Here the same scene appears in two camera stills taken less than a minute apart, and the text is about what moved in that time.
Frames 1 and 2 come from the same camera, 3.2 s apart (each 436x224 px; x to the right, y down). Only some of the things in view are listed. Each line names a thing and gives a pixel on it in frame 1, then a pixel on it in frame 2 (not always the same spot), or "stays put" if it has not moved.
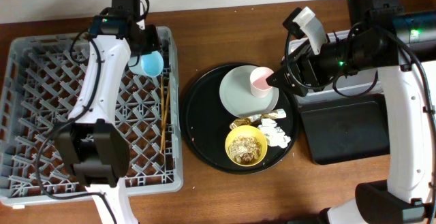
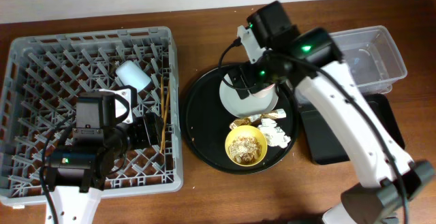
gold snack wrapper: (247, 120) stays put
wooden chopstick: (161, 114) stays put
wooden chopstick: (166, 118) stays put
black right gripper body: (296, 73) -> (246, 82)
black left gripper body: (146, 43) -> (152, 129)
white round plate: (236, 97) stays put
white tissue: (274, 135) stays put
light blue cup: (150, 65) -> (130, 74)
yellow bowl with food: (246, 145) stays put
